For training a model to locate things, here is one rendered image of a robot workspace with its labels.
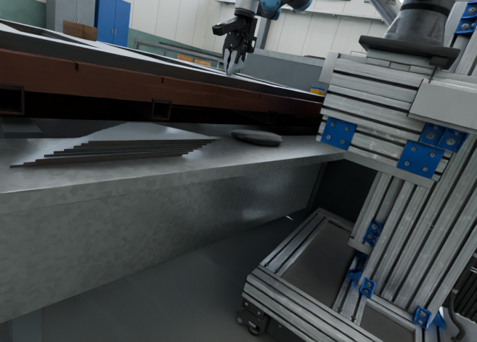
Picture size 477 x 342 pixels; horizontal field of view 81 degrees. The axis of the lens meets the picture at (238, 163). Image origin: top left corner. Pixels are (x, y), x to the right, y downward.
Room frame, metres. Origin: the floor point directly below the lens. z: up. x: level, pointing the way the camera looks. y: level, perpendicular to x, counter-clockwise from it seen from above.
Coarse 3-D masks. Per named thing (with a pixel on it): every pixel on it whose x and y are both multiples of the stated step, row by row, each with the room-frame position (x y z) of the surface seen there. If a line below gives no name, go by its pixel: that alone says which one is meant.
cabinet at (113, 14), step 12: (96, 0) 8.36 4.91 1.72; (108, 0) 8.52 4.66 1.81; (120, 0) 8.86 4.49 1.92; (96, 12) 8.35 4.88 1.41; (108, 12) 8.54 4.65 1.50; (120, 12) 8.87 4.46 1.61; (96, 24) 8.33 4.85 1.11; (108, 24) 8.57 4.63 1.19; (120, 24) 8.90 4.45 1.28; (108, 36) 8.59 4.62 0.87; (120, 36) 8.93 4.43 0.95
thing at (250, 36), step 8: (240, 16) 1.04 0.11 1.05; (248, 16) 1.02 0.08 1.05; (248, 24) 1.05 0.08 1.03; (256, 24) 1.07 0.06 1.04; (232, 32) 1.03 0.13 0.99; (240, 32) 1.01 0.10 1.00; (248, 32) 1.05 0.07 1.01; (232, 40) 1.02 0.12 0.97; (240, 40) 1.00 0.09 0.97; (248, 40) 1.05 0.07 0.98; (248, 48) 1.05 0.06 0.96
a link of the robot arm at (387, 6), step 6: (372, 0) 1.40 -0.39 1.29; (378, 0) 1.38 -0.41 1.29; (384, 0) 1.38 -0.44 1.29; (390, 0) 1.37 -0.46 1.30; (396, 0) 1.38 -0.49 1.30; (378, 6) 1.40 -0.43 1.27; (384, 6) 1.38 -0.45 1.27; (390, 6) 1.38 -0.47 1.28; (396, 6) 1.38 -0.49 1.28; (378, 12) 1.42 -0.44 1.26; (384, 12) 1.39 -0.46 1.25; (390, 12) 1.38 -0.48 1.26; (396, 12) 1.38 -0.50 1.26; (384, 18) 1.42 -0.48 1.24; (390, 18) 1.39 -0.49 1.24; (390, 24) 1.41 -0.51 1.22
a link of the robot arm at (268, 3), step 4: (264, 0) 1.21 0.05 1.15; (268, 0) 1.21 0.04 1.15; (272, 0) 1.21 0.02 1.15; (276, 0) 1.21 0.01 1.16; (280, 0) 1.23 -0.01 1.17; (264, 4) 1.21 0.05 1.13; (268, 4) 1.21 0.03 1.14; (272, 4) 1.21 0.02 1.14; (276, 4) 1.21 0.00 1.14; (280, 4) 1.25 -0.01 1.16; (284, 4) 1.26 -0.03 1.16; (264, 8) 1.23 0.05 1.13; (268, 8) 1.21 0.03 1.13; (272, 8) 1.21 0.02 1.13; (276, 8) 1.23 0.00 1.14; (264, 12) 1.29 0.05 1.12; (268, 12) 1.26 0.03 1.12; (272, 12) 1.27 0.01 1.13
